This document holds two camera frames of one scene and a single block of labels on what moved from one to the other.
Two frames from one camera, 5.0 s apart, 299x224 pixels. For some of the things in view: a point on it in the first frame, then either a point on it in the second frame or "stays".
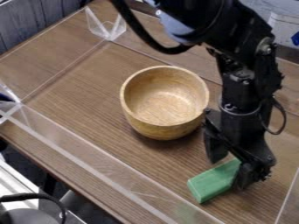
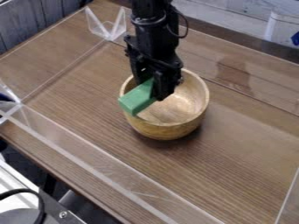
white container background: (285, 24) stays
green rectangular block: (214, 180) to (138, 98)
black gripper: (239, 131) to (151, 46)
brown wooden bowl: (163, 99) stays
